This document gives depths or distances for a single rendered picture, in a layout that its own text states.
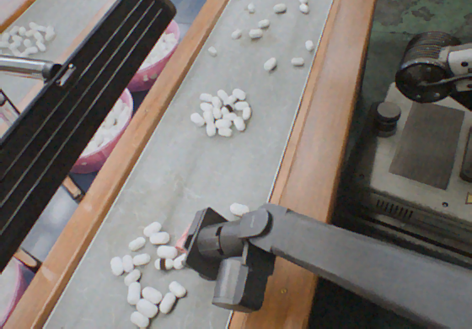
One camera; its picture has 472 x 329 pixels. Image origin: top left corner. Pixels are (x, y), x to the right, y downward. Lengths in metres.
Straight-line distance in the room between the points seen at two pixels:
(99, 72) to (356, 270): 0.38
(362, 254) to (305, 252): 0.07
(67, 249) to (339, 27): 0.81
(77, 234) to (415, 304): 0.61
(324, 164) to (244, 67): 0.37
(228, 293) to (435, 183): 0.74
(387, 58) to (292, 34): 1.17
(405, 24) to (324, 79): 1.56
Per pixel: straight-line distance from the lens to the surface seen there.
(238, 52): 1.06
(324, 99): 0.89
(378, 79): 2.09
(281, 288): 0.66
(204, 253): 0.62
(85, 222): 0.81
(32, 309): 0.78
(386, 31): 2.40
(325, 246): 0.43
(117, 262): 0.75
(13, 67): 0.56
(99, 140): 0.95
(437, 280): 0.36
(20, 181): 0.47
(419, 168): 1.17
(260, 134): 0.86
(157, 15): 0.64
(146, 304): 0.70
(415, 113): 1.29
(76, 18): 1.40
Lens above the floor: 1.39
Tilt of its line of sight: 52 degrees down
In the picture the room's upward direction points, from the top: 12 degrees counter-clockwise
